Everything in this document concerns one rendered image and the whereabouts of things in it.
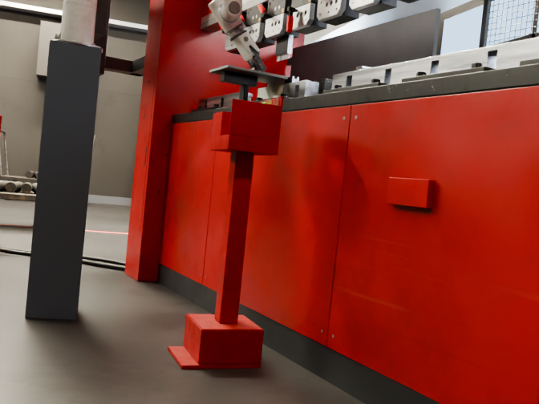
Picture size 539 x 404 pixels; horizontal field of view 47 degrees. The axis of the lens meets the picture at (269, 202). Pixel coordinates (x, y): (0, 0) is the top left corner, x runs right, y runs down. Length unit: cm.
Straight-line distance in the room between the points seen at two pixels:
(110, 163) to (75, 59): 757
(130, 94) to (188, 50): 668
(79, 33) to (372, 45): 131
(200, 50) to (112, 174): 668
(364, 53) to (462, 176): 158
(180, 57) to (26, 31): 691
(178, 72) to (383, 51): 108
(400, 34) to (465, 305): 159
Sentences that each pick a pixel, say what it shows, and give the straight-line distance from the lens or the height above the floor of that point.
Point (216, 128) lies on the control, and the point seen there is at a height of 73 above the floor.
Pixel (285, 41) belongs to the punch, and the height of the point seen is 115.
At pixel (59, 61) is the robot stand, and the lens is 238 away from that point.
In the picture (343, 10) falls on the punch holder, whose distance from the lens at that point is 224.
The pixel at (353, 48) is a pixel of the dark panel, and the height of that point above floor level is 126.
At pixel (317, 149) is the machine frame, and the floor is 70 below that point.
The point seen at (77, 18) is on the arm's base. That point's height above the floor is 110.
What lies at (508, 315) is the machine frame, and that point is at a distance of 140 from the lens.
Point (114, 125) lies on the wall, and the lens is 993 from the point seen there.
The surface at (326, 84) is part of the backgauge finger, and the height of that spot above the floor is 101.
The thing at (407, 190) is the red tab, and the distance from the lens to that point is 160.
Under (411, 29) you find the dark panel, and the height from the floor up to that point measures 128.
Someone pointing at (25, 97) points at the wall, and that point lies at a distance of 997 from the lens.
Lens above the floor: 57
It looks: 2 degrees down
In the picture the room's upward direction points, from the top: 6 degrees clockwise
